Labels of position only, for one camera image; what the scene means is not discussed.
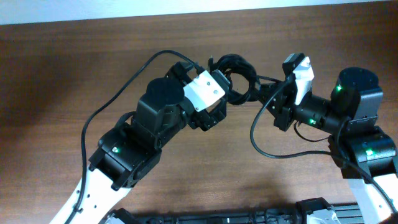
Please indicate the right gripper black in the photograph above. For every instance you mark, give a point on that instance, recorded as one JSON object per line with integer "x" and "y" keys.
{"x": 282, "y": 103}

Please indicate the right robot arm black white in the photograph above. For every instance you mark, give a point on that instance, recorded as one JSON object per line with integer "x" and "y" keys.
{"x": 366, "y": 155}

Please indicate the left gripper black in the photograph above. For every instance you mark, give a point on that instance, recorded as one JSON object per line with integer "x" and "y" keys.
{"x": 206, "y": 121}

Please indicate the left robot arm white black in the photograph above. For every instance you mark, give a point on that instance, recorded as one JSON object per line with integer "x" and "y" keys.
{"x": 131, "y": 149}

